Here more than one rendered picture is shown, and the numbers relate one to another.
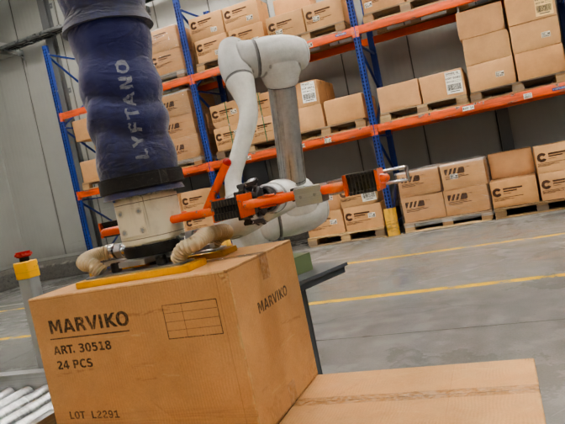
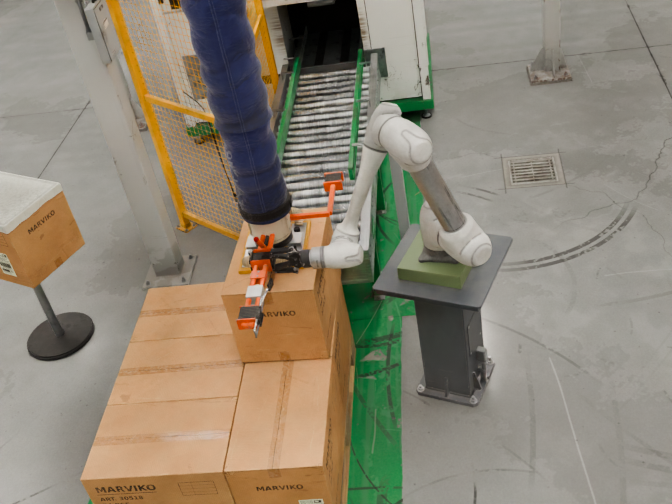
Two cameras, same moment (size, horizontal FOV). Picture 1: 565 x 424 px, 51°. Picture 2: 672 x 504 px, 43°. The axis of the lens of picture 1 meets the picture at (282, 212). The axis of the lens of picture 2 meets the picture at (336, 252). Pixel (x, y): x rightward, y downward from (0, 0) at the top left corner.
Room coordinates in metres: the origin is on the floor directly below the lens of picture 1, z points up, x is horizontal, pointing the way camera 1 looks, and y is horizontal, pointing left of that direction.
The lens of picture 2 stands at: (1.32, -2.70, 3.14)
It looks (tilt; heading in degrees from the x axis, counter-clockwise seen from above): 37 degrees down; 80
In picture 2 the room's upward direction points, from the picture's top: 12 degrees counter-clockwise
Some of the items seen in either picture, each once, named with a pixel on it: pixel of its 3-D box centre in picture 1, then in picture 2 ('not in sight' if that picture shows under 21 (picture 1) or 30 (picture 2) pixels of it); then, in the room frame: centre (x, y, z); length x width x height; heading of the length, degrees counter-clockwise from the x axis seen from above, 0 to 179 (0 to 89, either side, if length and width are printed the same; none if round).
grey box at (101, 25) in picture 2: not in sight; (103, 29); (1.16, 1.72, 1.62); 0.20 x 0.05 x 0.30; 70
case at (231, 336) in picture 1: (180, 338); (285, 283); (1.61, 0.35, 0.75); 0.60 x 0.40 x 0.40; 67
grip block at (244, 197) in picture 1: (232, 207); (262, 260); (1.52, 0.12, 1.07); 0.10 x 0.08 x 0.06; 159
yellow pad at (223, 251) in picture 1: (176, 254); (296, 242); (1.70, 0.32, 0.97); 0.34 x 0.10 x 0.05; 69
